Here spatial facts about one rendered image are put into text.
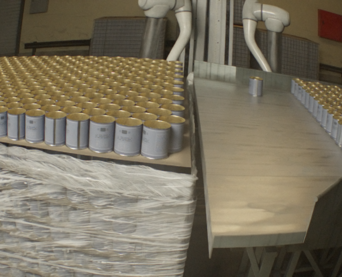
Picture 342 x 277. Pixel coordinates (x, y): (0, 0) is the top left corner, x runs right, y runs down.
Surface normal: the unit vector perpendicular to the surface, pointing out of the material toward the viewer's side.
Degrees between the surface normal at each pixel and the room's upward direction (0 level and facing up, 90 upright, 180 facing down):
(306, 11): 90
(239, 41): 91
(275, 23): 106
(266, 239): 90
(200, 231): 0
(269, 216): 0
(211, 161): 0
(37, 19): 90
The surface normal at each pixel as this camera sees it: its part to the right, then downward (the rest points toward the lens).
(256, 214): 0.07, -0.95
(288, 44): 0.00, 0.31
